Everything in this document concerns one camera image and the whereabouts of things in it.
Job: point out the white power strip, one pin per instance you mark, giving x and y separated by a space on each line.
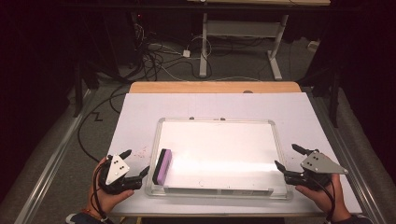
313 46

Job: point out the purple and black eraser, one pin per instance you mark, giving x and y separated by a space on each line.
164 168

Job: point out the white framed whiteboard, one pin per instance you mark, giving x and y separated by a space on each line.
224 146

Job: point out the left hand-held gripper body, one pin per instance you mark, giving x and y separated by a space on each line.
116 168

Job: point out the person's left hand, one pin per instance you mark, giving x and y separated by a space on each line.
107 200

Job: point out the small white power adapter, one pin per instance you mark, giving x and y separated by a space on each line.
186 53

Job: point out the metal floor rail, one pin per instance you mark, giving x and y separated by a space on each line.
336 137
53 161

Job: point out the person's right hand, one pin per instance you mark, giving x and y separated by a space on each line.
327 202

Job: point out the wooden table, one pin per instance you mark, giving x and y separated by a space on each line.
211 87

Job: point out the white metal frame desk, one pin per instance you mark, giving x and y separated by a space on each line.
243 28

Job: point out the white table cover sheet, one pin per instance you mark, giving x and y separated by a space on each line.
218 105

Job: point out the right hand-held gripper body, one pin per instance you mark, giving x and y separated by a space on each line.
320 163

